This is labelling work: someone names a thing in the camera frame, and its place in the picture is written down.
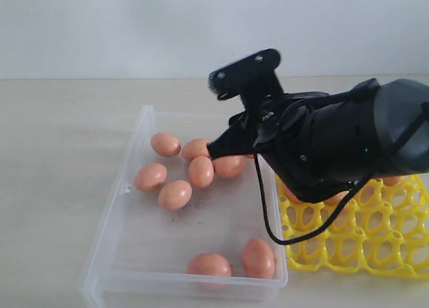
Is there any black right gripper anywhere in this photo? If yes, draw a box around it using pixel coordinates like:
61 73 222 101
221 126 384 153
207 91 315 159

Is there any brown egg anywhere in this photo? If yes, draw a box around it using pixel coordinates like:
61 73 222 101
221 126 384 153
241 238 275 279
213 156 244 179
323 191 348 206
182 138 210 161
158 180 192 211
186 252 233 277
382 176 403 186
151 133 181 157
134 163 168 192
282 185 302 204
188 156 215 188

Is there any clear plastic container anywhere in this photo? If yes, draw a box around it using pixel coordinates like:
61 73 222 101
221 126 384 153
80 106 288 307

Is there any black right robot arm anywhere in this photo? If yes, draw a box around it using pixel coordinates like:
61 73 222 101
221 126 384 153
208 78 428 203

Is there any black camera cable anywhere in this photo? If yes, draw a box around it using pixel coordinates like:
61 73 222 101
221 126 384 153
253 102 429 246

